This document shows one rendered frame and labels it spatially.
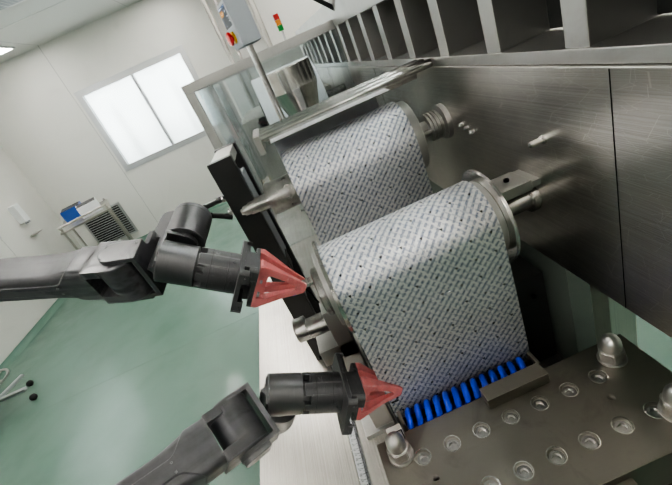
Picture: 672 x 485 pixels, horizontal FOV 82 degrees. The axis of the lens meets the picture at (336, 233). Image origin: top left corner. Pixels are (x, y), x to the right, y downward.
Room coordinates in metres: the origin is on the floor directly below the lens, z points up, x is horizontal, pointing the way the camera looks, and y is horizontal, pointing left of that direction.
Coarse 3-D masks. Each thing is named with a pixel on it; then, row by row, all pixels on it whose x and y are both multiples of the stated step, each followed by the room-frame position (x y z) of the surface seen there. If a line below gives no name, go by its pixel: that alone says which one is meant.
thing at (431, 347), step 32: (480, 288) 0.43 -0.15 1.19; (512, 288) 0.43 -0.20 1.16; (416, 320) 0.43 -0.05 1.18; (448, 320) 0.43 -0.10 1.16; (480, 320) 0.43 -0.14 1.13; (512, 320) 0.43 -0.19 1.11; (384, 352) 0.43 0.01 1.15; (416, 352) 0.43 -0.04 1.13; (448, 352) 0.43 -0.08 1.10; (480, 352) 0.43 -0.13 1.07; (512, 352) 0.43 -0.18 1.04; (416, 384) 0.43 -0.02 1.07; (448, 384) 0.43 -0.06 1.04
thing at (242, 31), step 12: (228, 0) 1.00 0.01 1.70; (240, 0) 1.01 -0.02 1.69; (228, 12) 1.00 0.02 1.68; (240, 12) 1.01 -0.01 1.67; (228, 24) 1.03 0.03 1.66; (240, 24) 1.00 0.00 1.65; (252, 24) 1.01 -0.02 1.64; (228, 36) 1.02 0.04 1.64; (240, 36) 1.00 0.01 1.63; (252, 36) 1.01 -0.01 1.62; (240, 48) 1.04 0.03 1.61
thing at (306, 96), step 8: (304, 88) 1.15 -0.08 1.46; (312, 88) 1.16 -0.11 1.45; (280, 96) 1.16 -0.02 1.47; (288, 96) 1.15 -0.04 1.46; (296, 96) 1.15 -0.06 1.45; (304, 96) 1.15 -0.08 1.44; (312, 96) 1.16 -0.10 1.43; (280, 104) 1.19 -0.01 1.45; (288, 104) 1.16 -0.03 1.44; (296, 104) 1.15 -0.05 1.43; (304, 104) 1.16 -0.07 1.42; (312, 104) 1.17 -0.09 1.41; (288, 112) 1.18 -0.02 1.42; (296, 112) 1.17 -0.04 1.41
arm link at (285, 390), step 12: (300, 372) 0.44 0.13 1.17; (264, 384) 0.45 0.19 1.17; (276, 384) 0.42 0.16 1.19; (288, 384) 0.42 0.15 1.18; (300, 384) 0.42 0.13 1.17; (264, 396) 0.42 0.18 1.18; (276, 396) 0.40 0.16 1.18; (288, 396) 0.40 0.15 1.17; (300, 396) 0.40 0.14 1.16; (276, 408) 0.40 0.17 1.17; (288, 408) 0.40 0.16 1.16; (300, 408) 0.40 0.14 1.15
